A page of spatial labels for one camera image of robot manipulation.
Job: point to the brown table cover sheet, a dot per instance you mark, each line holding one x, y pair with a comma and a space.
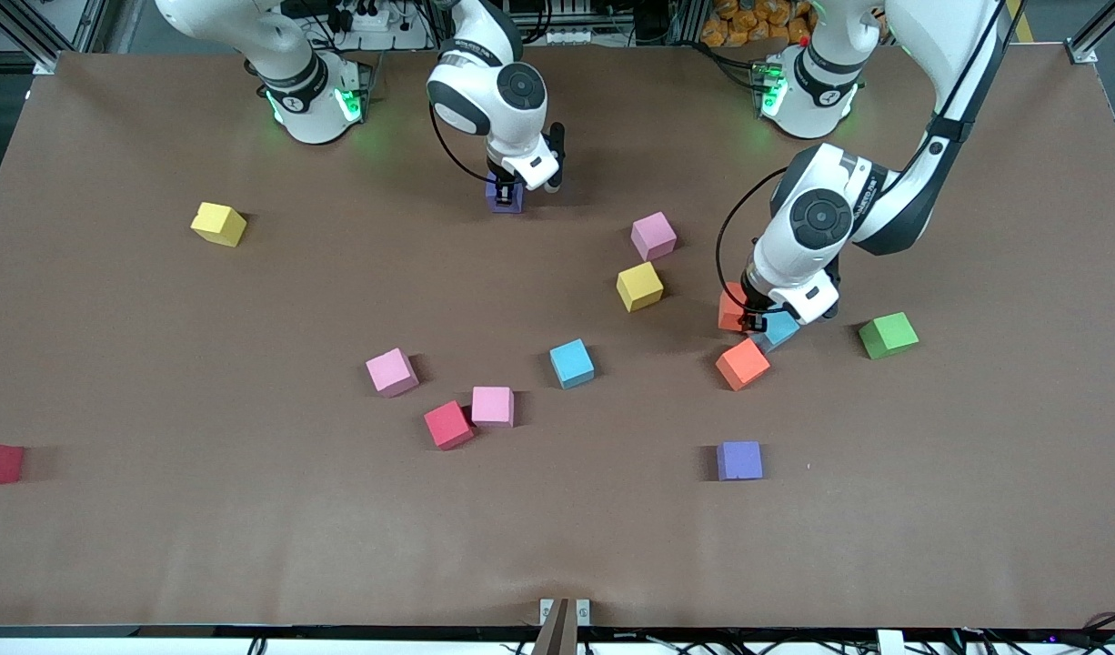
557, 528

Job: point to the pink foam cube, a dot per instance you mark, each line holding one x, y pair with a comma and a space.
653, 236
492, 406
392, 373

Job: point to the purple foam cube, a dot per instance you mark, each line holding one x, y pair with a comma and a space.
505, 206
739, 460

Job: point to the orange foam cube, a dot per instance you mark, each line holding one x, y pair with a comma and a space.
728, 314
742, 364

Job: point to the green foam cube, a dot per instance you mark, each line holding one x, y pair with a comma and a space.
888, 335

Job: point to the white power strip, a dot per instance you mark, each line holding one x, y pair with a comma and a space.
376, 20
567, 36

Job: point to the brown tapered post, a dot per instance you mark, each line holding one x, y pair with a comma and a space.
557, 632

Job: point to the aluminium frame profile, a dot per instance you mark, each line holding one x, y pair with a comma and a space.
89, 23
1099, 32

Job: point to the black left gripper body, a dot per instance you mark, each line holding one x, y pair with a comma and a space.
755, 308

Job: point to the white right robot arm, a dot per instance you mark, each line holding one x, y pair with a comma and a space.
471, 100

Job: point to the yellow foam cube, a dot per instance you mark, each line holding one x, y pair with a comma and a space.
639, 287
216, 223

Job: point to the orange fruit net bag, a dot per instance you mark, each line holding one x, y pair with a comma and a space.
748, 23

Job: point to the silver metal mounting bracket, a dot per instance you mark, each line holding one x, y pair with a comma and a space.
583, 611

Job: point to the blue foam cube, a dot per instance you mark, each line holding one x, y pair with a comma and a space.
571, 364
780, 334

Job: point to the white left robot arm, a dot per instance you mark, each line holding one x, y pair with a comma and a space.
821, 218

